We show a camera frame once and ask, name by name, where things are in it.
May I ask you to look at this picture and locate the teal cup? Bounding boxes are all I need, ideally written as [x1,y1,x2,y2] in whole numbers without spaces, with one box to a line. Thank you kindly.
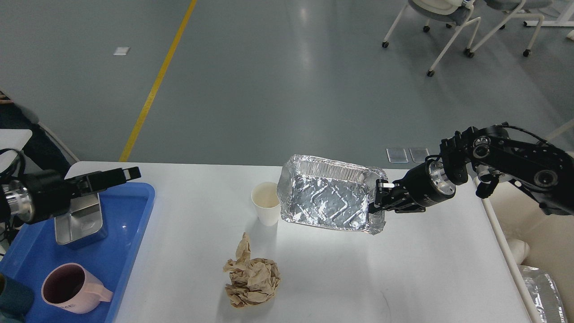
[0,274,35,323]

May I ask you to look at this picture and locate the beige plastic bin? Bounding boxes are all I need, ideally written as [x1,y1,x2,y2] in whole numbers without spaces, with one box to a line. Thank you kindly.
[482,182,574,323]

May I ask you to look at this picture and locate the pink plastic mug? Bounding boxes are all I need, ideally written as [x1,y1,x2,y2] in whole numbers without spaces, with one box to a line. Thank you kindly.
[40,262,113,314]

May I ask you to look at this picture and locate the white office chair right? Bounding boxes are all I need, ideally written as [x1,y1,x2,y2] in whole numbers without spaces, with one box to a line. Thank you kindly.
[465,0,554,59]

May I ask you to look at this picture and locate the crumpled brown paper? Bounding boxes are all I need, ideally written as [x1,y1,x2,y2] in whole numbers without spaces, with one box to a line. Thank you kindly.
[223,232,281,308]

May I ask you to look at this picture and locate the floor outlet cover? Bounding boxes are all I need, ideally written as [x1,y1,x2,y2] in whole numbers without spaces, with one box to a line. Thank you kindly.
[386,148,409,164]
[409,147,430,163]

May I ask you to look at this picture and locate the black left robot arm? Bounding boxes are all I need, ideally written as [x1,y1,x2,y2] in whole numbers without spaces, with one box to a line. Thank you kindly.
[1,148,141,225]

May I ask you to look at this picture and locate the aluminium foil tray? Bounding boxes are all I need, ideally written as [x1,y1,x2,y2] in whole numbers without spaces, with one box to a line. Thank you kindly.
[277,155,388,235]

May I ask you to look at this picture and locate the person in beige sweater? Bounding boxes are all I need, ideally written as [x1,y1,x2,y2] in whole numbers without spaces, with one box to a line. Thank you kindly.
[0,92,70,178]

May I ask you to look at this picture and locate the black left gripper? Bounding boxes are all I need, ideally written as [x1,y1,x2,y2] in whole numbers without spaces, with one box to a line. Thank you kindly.
[2,167,141,224]

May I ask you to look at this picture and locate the floor outlet cover right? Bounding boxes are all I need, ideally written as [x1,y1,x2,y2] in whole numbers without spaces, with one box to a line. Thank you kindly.
[409,147,430,163]

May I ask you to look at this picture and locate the white office chair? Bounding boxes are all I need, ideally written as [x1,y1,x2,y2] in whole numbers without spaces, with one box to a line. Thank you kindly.
[381,0,481,78]
[465,0,554,59]

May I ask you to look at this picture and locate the stainless steel rectangular pan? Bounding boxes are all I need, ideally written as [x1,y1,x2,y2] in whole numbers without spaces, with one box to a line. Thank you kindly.
[54,193,108,249]

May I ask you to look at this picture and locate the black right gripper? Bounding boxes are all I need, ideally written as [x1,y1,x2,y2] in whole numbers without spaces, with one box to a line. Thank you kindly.
[368,160,457,214]

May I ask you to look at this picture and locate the blue plastic tray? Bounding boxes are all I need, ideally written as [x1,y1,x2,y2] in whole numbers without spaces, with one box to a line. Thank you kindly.
[0,183,155,323]

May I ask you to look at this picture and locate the white office chair left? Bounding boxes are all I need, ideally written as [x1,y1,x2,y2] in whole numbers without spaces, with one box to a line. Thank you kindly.
[381,0,481,78]

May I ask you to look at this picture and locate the white paper cup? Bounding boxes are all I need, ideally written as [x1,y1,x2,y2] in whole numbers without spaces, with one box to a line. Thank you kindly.
[251,182,281,226]

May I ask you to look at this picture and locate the foil tray in bin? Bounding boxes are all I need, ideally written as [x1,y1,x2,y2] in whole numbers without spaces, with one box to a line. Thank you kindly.
[518,265,568,323]

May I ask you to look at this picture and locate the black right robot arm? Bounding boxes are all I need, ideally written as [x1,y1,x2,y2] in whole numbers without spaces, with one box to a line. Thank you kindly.
[368,122,574,215]

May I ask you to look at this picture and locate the floor outlet cover left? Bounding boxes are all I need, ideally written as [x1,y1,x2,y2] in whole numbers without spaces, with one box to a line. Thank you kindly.
[386,148,409,164]

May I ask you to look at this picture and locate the white chair leg right edge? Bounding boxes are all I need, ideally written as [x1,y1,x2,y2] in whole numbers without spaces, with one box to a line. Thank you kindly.
[544,119,574,141]

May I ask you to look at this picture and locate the white side table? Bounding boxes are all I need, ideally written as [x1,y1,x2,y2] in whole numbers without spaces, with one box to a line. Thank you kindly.
[0,127,80,177]

